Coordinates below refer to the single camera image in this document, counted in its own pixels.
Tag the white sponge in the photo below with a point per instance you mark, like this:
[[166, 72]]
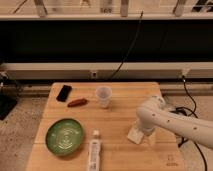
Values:
[[135, 135]]

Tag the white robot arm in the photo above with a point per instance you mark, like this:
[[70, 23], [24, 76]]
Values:
[[152, 113]]

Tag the white ceramic cup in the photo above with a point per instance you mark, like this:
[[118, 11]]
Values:
[[103, 95]]

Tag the brown sausage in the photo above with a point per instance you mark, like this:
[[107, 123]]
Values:
[[77, 102]]

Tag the black phone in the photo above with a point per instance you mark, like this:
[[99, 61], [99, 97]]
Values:
[[63, 94]]

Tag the white tube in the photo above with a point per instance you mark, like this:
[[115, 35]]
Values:
[[94, 152]]

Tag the green plate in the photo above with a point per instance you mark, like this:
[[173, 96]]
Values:
[[64, 137]]

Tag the black equipment at left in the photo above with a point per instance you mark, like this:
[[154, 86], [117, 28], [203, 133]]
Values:
[[7, 103]]

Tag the white wall outlet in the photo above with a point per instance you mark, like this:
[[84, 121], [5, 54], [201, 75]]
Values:
[[94, 74]]

